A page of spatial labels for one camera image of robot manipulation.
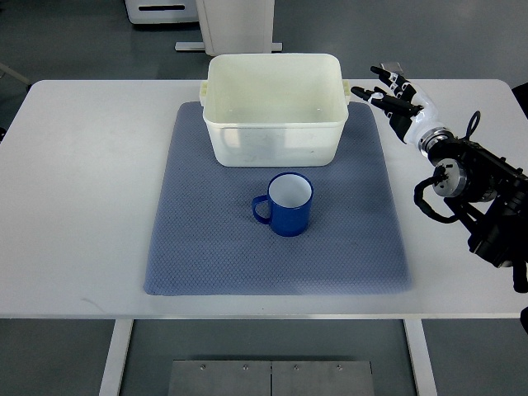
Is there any white cabinet base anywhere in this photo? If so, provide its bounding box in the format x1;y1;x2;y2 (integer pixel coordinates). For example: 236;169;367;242
175;0;283;56

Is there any metal floor plate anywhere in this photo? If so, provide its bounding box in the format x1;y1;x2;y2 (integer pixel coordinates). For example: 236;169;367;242
168;361;375;395

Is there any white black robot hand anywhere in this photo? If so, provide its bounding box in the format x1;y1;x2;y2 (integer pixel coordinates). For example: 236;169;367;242
351;66;446;149

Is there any white machine with slot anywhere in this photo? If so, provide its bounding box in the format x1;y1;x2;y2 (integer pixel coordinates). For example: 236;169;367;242
125;0;198;25

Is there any blue textured mat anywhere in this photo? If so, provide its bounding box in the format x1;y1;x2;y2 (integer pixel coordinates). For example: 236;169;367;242
144;101;411;295

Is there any white table leg right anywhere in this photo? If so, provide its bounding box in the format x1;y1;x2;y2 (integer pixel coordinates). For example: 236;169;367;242
403;319;438;396

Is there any white table leg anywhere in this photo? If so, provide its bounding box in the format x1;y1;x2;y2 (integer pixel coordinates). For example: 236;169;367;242
99;319;134;396
403;319;438;396

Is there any white table leg left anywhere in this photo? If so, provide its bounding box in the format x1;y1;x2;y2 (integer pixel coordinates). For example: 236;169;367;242
99;319;134;396

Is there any blue enamel mug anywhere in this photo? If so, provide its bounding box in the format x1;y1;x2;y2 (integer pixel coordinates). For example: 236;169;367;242
252;172;314;237

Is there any white plastic box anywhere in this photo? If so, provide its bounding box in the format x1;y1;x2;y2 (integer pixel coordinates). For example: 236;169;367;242
200;54;351;167

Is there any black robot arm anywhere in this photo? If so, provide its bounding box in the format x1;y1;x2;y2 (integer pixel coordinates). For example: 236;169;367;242
413;111;527;293

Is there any small grey floor plate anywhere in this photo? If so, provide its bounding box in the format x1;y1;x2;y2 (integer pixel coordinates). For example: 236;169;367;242
379;62;404;74

